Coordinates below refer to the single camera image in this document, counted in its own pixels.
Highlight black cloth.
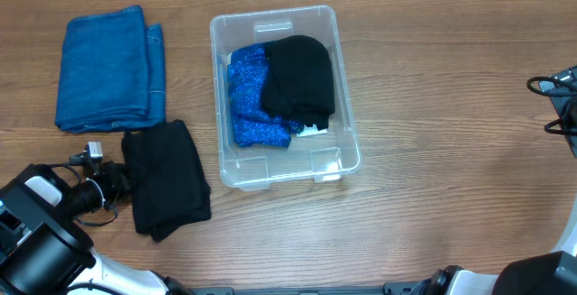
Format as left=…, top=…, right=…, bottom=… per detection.
left=261, top=35, right=335, bottom=130
left=121, top=120, right=212, bottom=243

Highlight blue sparkly cloth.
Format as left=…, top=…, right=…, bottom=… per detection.
left=227, top=43, right=304, bottom=148

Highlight clear plastic container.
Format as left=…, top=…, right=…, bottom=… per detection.
left=210, top=5, right=362, bottom=191

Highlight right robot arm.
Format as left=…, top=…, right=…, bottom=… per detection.
left=409, top=67, right=576, bottom=295

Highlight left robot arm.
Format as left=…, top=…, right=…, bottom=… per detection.
left=1, top=164, right=190, bottom=295

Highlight folded blue denim cloth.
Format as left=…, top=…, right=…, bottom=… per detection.
left=55, top=5, right=166, bottom=134

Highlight white paper label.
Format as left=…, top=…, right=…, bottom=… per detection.
left=297, top=124, right=327, bottom=138

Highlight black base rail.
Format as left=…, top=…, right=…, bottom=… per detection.
left=190, top=280, right=430, bottom=295

